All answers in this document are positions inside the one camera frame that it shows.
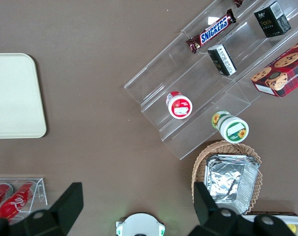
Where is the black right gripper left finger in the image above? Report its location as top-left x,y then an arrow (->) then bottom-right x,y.
23,181 -> 84,236

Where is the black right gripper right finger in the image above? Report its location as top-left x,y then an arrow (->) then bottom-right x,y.
192,181 -> 255,236

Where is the aluminium foil tray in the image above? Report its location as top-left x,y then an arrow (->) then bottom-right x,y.
204,154 -> 260,214

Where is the light wicker basket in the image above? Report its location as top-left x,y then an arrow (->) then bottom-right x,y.
191,140 -> 264,214

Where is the beige rectangular serving tray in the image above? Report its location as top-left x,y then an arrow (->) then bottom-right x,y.
0,53 -> 47,139

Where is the clear acrylic bottle rack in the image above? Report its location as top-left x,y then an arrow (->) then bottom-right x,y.
0,177 -> 48,219

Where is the green-lid sunflower cup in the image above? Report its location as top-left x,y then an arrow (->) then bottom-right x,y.
211,110 -> 249,144

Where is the red-lid white cup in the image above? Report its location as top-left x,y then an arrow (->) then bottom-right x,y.
165,91 -> 193,120

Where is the clear acrylic tiered stand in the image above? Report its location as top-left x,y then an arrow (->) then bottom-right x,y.
123,0 -> 298,161

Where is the small black white-sided box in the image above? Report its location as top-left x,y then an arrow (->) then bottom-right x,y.
207,44 -> 237,77

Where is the red plaid cookie box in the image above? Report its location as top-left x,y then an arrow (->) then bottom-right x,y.
250,36 -> 298,98

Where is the black box with Face print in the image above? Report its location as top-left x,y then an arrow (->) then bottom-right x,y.
253,0 -> 292,38

